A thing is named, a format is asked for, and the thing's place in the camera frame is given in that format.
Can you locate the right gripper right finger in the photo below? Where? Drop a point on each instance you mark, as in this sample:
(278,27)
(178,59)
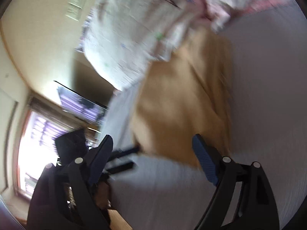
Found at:
(256,207)

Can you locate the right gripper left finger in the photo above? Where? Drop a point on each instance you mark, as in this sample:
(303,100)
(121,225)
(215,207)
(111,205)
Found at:
(62,198)

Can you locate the tan tights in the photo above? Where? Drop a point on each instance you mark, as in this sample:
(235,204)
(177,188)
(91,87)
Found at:
(185,96)

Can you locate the person's left hand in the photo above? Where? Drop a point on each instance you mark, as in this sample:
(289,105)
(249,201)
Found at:
(102,195)

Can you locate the bright curtained window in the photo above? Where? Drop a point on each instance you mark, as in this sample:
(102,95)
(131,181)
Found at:
(37,147)

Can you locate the black wall television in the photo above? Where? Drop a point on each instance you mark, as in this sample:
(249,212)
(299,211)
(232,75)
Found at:
(79,106)

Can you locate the beige wall switch plate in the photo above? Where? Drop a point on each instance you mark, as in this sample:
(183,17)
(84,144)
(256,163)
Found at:
(74,9)

